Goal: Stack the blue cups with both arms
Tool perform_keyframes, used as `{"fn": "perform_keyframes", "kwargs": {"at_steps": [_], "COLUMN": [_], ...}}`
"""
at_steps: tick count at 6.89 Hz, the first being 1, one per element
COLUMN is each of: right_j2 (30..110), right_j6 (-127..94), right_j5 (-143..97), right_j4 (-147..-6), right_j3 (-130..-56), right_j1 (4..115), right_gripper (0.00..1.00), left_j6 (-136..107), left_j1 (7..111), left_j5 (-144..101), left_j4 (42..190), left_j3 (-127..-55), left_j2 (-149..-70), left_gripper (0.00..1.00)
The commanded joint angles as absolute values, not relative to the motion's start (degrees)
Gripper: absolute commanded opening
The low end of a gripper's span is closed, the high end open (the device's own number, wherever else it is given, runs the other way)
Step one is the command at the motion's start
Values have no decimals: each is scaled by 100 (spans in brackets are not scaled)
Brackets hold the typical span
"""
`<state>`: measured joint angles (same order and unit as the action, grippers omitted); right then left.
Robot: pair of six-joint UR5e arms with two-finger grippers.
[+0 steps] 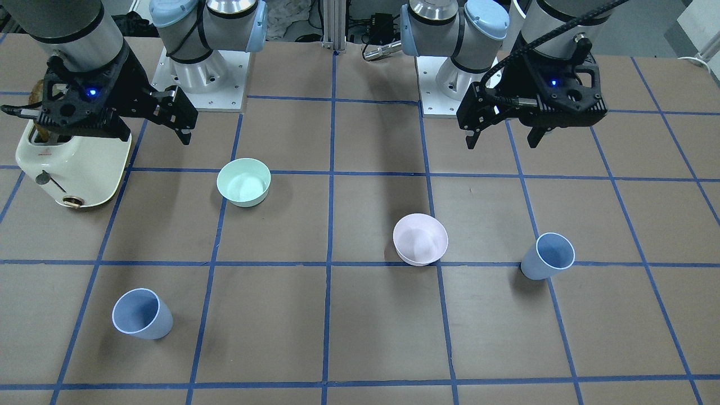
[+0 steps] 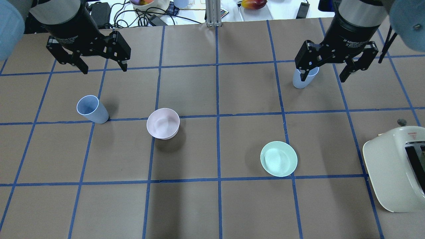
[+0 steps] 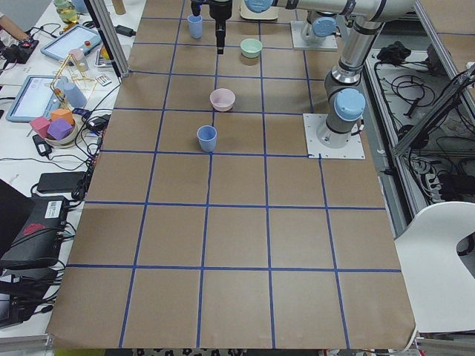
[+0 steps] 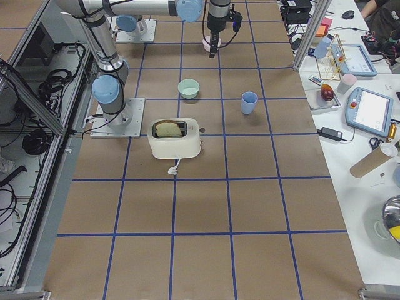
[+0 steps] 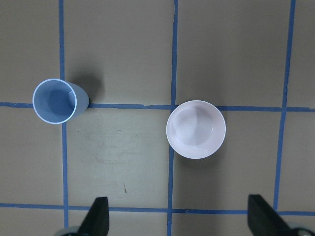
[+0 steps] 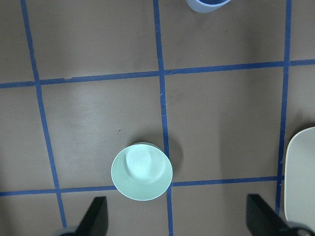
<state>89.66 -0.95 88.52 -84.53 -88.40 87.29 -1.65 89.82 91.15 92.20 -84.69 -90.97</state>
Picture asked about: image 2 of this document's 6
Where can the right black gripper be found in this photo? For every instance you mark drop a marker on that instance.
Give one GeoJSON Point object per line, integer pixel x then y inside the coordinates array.
{"type": "Point", "coordinates": [348, 33]}

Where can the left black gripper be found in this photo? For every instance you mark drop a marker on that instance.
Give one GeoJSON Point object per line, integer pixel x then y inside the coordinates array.
{"type": "Point", "coordinates": [73, 30]}

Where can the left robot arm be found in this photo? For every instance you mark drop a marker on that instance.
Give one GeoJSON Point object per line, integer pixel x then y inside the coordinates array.
{"type": "Point", "coordinates": [15, 12]}

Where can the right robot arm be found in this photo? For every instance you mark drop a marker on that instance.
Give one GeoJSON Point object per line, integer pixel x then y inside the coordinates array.
{"type": "Point", "coordinates": [406, 20]}

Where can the black power adapter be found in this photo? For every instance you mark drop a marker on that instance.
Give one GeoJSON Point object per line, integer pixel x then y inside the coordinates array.
{"type": "Point", "coordinates": [302, 10]}

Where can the metal tray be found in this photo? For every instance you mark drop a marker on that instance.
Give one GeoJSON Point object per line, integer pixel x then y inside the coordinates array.
{"type": "Point", "coordinates": [254, 15]}

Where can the mango fruit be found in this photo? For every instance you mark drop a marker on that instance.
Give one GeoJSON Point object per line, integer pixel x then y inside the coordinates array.
{"type": "Point", "coordinates": [253, 4]}

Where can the pink bowl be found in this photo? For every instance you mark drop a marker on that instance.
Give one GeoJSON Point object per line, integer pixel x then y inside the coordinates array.
{"type": "Point", "coordinates": [163, 123]}

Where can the cream toaster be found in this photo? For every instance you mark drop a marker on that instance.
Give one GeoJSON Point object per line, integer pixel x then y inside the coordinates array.
{"type": "Point", "coordinates": [395, 164]}

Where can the green bowl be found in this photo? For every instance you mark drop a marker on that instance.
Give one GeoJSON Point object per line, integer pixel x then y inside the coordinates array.
{"type": "Point", "coordinates": [278, 159]}

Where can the aluminium frame post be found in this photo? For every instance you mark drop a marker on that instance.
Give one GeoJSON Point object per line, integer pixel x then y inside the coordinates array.
{"type": "Point", "coordinates": [213, 13]}

